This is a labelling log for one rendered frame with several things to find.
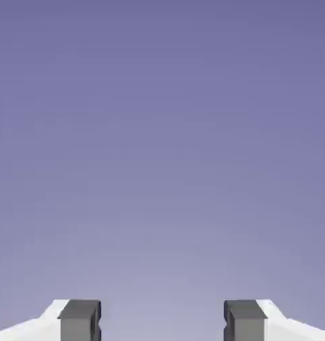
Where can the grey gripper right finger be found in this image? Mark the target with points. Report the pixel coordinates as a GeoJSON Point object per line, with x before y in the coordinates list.
{"type": "Point", "coordinates": [247, 323]}

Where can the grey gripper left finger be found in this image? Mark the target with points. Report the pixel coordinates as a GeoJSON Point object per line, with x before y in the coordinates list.
{"type": "Point", "coordinates": [76, 323]}

